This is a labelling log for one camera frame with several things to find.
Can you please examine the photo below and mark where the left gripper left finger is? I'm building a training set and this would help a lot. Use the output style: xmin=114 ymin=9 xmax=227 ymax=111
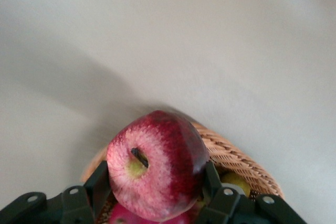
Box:
xmin=0 ymin=159 xmax=112 ymax=224

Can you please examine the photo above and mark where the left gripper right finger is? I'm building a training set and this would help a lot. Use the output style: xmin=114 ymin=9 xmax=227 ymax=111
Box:
xmin=202 ymin=161 xmax=308 ymax=224

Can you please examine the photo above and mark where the red apple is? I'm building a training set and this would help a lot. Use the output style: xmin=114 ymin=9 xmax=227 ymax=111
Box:
xmin=106 ymin=110 xmax=211 ymax=222

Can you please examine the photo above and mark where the brown-green kiwi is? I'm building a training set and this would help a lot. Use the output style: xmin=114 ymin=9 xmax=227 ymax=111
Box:
xmin=219 ymin=173 xmax=251 ymax=197

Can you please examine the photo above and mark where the pink dragon fruit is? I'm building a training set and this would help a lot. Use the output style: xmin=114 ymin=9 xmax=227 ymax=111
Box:
xmin=108 ymin=202 xmax=194 ymax=224

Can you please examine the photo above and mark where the brown wicker basket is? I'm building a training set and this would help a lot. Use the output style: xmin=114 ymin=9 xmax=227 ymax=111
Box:
xmin=80 ymin=120 xmax=286 ymax=224

